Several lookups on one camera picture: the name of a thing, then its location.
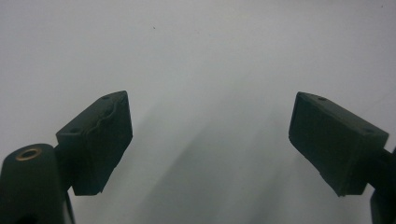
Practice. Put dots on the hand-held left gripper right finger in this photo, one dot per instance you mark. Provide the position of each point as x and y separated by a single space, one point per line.
333 143

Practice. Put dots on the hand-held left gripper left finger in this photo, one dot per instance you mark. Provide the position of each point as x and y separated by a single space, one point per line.
96 143

